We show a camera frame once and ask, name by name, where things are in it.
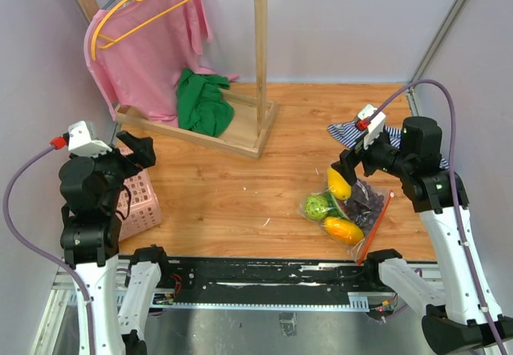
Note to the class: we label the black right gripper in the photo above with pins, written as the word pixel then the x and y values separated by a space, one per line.
pixel 349 159

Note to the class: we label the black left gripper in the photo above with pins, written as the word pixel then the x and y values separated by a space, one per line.
pixel 142 147

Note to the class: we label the clear zip top bag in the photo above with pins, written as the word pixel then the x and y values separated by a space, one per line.
pixel 359 251

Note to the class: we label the orange yellow fake mango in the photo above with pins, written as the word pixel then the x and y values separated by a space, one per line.
pixel 343 230

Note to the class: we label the yellow fake lemon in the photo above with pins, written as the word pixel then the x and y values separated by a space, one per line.
pixel 338 184

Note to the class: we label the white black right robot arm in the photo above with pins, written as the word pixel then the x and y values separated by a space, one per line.
pixel 464 315

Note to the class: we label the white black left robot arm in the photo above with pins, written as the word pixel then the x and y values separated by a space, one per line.
pixel 91 186

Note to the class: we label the dark purple fake grapes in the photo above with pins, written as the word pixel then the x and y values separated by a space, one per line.
pixel 364 206

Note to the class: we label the fake watermelon slice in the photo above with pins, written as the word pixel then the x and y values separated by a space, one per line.
pixel 334 207

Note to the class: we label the green fake round fruit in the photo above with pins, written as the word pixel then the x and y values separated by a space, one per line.
pixel 316 207

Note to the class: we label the blue white striped cloth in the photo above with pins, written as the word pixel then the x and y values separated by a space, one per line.
pixel 418 141

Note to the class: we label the pink plastic basket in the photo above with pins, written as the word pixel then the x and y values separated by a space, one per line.
pixel 140 208

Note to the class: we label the green cloth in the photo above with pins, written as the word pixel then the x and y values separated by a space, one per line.
pixel 200 104

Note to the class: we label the pink shirt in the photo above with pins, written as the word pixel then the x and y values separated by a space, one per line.
pixel 145 75

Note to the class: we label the yellow clothes hanger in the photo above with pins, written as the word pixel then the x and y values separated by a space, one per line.
pixel 150 20

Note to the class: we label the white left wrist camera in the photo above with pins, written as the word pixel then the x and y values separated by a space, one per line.
pixel 84 142

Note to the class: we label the aluminium frame post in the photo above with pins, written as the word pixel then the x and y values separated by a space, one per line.
pixel 439 38

